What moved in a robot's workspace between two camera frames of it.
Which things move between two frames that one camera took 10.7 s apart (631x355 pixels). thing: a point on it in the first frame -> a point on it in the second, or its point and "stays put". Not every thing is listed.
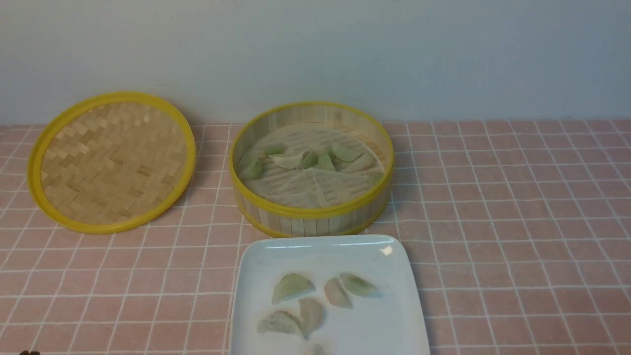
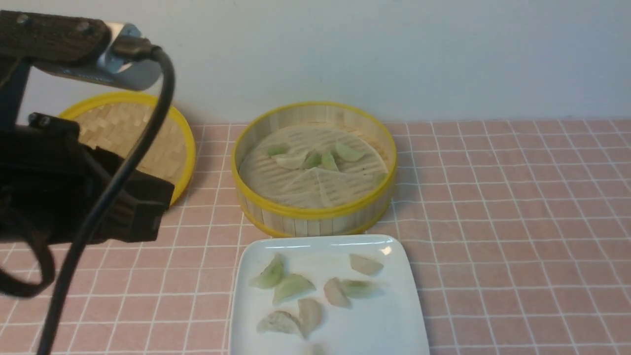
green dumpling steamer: [253, 170] -> [270, 275]
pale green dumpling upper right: [345, 152] stays put
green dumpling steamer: [325, 162] stays put
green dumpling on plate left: [290, 285] stays put
